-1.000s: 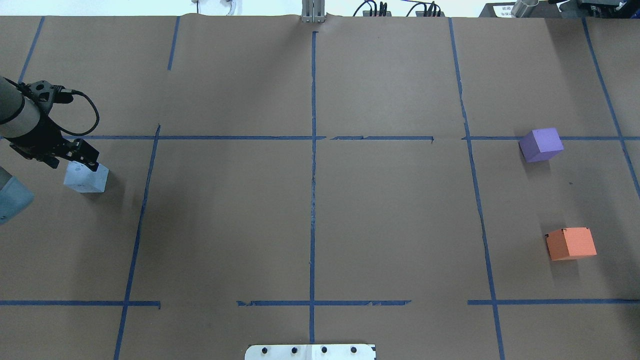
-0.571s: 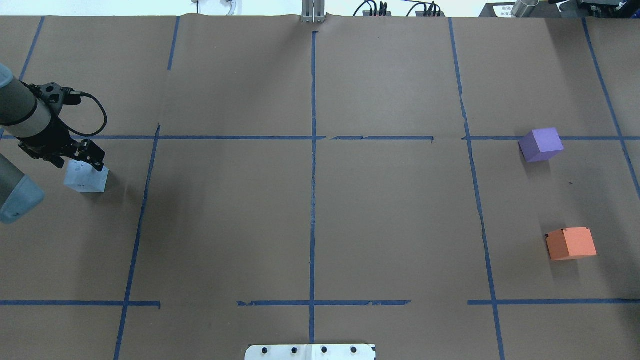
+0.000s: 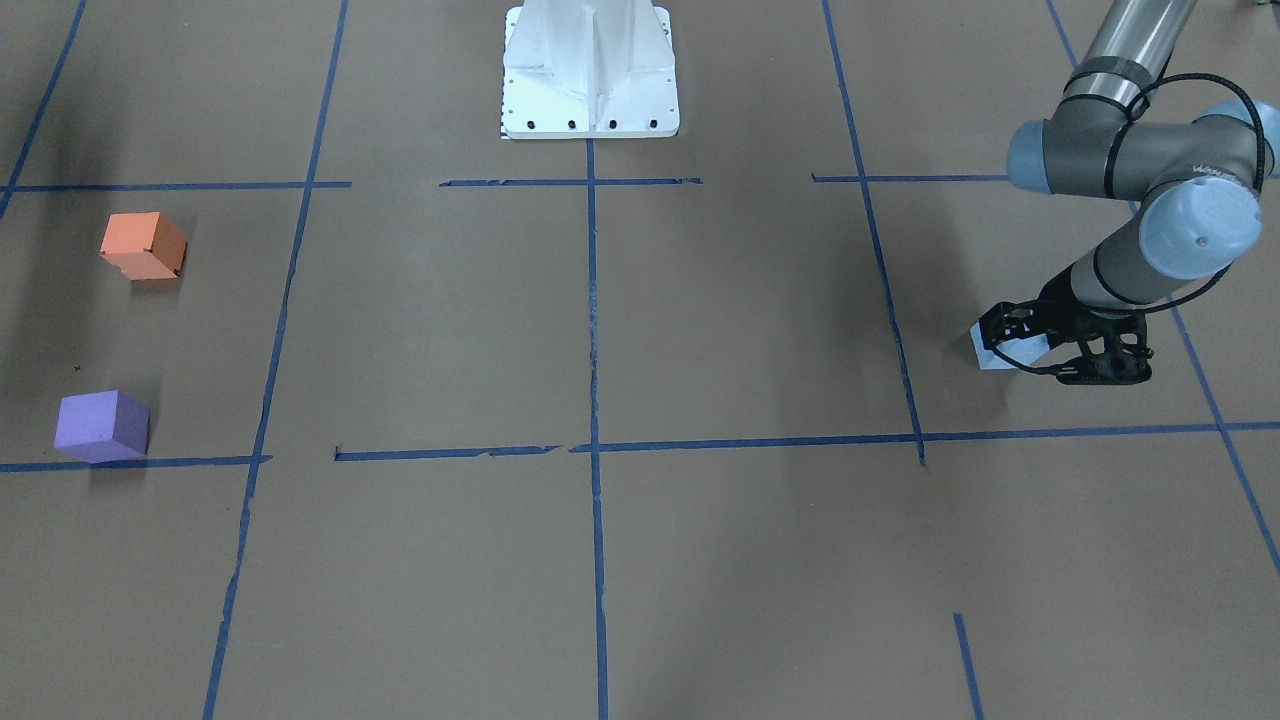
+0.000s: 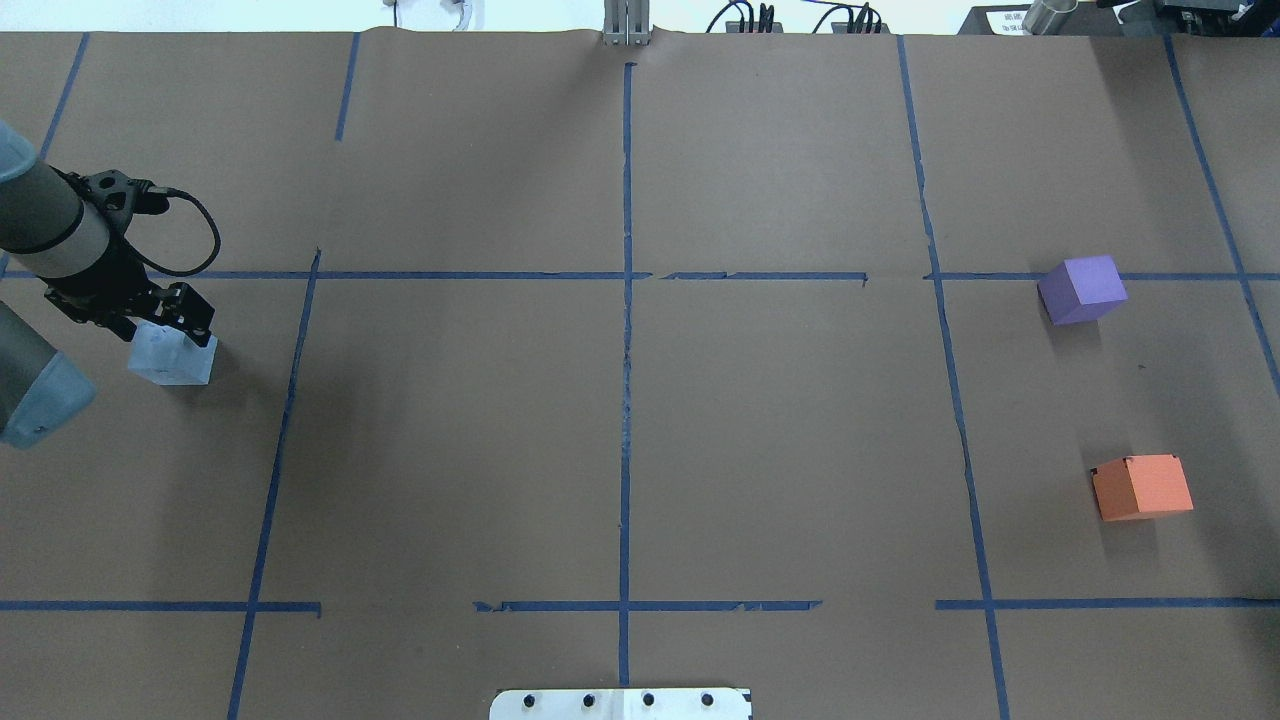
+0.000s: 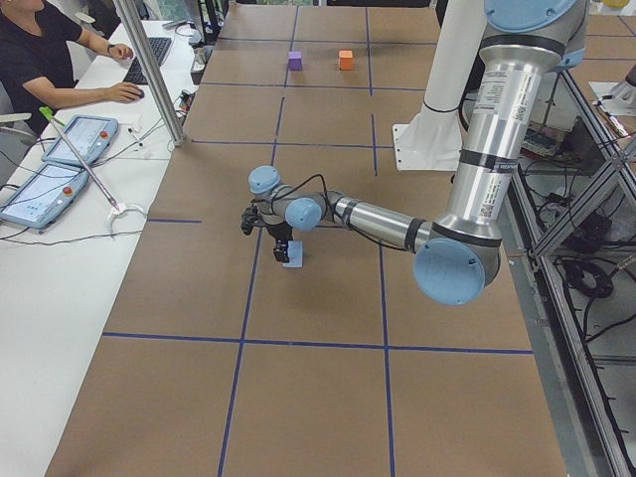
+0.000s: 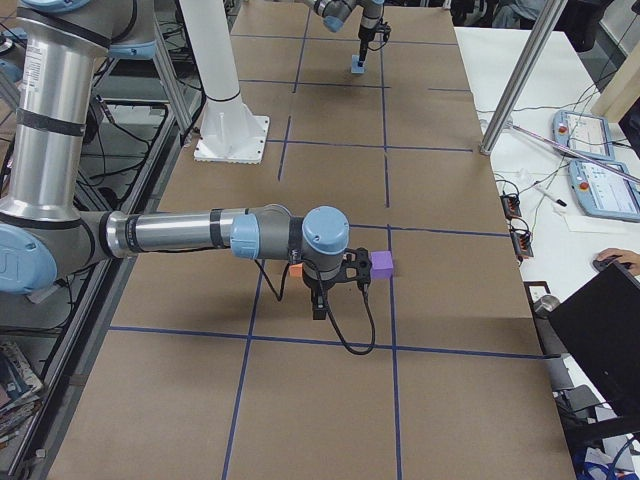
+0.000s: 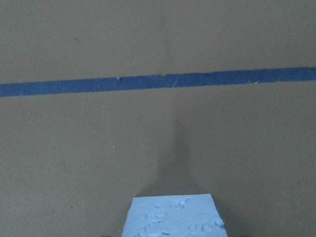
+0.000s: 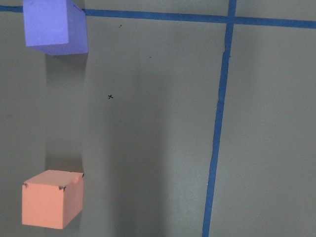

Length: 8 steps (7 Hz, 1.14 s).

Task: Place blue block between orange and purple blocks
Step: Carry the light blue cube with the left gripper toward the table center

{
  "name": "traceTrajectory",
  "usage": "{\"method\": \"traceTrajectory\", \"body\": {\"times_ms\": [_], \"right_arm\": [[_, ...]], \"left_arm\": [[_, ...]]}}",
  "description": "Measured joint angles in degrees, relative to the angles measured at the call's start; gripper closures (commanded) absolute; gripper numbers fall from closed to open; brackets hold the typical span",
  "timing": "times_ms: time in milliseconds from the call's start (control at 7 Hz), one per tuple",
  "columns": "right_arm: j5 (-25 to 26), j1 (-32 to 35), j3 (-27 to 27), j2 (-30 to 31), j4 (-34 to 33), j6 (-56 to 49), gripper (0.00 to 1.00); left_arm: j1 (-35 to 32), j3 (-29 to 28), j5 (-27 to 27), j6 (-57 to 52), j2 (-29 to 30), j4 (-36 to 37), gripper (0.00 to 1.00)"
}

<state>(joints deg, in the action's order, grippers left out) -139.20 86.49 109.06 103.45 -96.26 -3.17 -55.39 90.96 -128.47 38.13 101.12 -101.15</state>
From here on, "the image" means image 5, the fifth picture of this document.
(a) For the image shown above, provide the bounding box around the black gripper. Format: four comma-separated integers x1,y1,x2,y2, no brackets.
265,221,293,262

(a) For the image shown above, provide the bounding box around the light blue foam block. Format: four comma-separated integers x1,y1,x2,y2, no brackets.
282,240,304,268

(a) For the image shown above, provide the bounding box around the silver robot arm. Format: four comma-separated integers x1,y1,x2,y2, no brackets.
240,1,588,306

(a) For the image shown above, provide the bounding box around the purple foam block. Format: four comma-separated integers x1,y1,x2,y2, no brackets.
288,51,303,72

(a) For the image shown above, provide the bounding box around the orange foam block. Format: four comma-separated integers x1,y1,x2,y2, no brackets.
338,50,354,71

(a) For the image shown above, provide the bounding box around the metal cup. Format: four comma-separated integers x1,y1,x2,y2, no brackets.
193,47,207,66

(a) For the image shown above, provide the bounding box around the upper teach pendant tablet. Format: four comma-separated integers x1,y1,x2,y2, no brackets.
42,114,119,166

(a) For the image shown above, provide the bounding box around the teach pendant tablet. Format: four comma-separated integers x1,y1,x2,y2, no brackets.
42,114,119,166
1,162,88,230

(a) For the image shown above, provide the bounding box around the black keyboard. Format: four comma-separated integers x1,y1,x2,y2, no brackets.
122,37,174,85

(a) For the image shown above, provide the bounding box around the lower teach pendant tablet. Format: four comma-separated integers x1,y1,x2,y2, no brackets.
1,162,88,230

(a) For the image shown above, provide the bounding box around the metal reach stick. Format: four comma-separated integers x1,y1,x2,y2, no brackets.
39,106,147,236

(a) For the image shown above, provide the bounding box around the stack of books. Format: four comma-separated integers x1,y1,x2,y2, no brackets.
522,127,568,157

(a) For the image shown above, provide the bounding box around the person in black shirt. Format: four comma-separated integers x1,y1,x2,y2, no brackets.
1,1,140,135

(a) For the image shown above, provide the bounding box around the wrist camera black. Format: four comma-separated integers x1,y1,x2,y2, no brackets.
240,206,263,236

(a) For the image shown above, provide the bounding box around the black camera cable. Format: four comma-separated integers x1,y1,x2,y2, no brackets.
250,173,359,233

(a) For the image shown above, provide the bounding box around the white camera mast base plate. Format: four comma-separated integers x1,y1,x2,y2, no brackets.
392,123,462,171

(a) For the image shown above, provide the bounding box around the aluminium frame post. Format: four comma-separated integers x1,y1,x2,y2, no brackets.
113,0,185,147

